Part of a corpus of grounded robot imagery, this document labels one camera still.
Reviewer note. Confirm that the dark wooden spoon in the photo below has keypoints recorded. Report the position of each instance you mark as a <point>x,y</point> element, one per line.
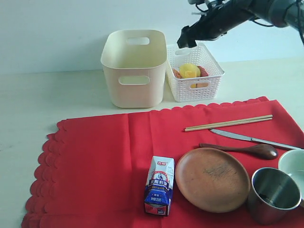
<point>263,151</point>

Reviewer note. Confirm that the yellow cheese wedge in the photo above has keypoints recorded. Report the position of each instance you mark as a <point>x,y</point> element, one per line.
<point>193,80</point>

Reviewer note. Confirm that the yellow lemon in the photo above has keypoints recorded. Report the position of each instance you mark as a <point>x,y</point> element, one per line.
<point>188,66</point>

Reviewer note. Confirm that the stainless steel cup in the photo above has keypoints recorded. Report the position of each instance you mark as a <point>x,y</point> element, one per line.
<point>273,193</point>

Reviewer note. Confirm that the wooden chopstick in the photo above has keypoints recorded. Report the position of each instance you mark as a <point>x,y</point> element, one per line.
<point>210,127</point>
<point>233,121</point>

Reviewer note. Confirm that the orange fried nugget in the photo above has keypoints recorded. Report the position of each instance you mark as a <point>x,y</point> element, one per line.
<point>176,73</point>

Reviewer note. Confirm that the lower wooden chopstick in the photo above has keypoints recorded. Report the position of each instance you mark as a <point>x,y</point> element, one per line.
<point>210,127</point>

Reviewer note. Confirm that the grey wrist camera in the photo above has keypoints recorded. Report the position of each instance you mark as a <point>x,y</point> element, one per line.
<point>196,2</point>

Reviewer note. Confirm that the blue white milk carton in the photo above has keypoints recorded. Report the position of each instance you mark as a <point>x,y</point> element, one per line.
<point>159,186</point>

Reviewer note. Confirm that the upper wooden chopstick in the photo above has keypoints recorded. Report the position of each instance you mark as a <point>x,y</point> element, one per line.
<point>233,121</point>

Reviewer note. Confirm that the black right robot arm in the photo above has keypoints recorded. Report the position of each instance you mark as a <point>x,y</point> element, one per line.
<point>279,13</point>

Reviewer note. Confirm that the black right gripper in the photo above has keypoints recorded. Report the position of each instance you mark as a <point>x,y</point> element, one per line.
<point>220,17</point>

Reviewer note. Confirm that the brown wooden plate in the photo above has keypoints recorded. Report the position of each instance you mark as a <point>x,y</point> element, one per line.
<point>212,180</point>

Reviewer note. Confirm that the red sausage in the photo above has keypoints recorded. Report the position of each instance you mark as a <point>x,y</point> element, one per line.
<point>203,72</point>

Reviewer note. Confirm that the white lattice plastic basket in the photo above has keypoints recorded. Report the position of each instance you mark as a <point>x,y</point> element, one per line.
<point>200,56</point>

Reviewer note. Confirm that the silver table knife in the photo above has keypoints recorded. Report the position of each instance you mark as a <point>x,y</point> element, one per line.
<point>252,139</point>

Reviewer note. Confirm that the cream plastic bin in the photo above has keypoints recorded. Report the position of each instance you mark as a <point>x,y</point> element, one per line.
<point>134,64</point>

